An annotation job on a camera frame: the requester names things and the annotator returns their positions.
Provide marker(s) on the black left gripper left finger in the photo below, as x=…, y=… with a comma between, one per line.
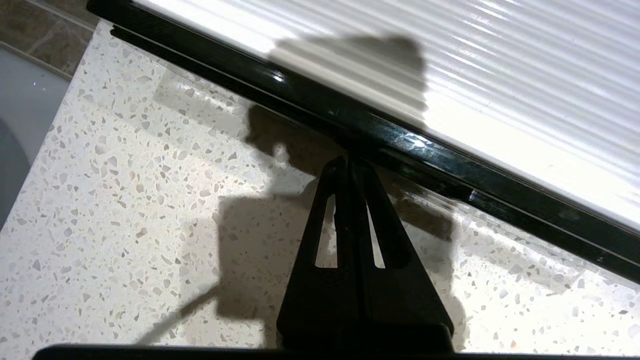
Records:
x=320, y=280

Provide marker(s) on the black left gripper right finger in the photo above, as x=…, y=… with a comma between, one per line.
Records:
x=400, y=290

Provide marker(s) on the black amenity box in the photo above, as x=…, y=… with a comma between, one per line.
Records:
x=350, y=115

